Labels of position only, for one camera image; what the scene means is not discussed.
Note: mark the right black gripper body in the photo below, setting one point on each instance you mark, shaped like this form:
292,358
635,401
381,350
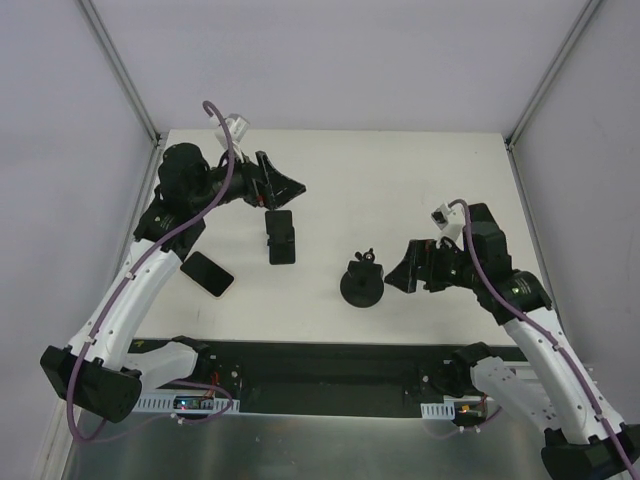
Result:
419,265

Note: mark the black folding phone stand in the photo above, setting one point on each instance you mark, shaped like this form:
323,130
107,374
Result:
280,237

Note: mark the black round-base phone stand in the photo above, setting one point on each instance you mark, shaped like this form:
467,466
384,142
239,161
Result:
362,284

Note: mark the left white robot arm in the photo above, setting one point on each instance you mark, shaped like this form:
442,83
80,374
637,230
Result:
96,370

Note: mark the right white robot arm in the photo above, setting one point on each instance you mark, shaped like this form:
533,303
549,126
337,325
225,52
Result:
584,436

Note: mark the left pink-case smartphone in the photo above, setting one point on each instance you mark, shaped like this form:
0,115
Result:
207,274

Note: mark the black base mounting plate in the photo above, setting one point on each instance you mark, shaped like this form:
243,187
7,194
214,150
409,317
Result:
320,379

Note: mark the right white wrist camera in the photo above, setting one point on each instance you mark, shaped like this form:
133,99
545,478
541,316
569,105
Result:
450,221

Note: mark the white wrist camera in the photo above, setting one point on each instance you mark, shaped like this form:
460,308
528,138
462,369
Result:
450,221
237,126

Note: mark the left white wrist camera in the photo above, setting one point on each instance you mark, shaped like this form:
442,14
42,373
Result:
237,126

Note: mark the aluminium extrusion rail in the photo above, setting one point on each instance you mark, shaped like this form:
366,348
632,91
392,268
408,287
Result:
520,372

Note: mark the right white cable duct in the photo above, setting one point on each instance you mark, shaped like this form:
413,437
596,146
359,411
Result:
438,411

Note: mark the white cable duct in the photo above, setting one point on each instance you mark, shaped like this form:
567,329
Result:
157,403
438,411

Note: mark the left aluminium frame post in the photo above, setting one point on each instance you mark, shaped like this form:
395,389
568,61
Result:
99,31

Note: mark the aluminium frame post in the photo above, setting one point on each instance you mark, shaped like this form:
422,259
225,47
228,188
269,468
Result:
99,31
570,41

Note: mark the left white cable duct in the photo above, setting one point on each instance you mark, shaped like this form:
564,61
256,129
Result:
157,403

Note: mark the right aluminium frame post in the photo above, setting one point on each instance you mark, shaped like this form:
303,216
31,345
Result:
570,41

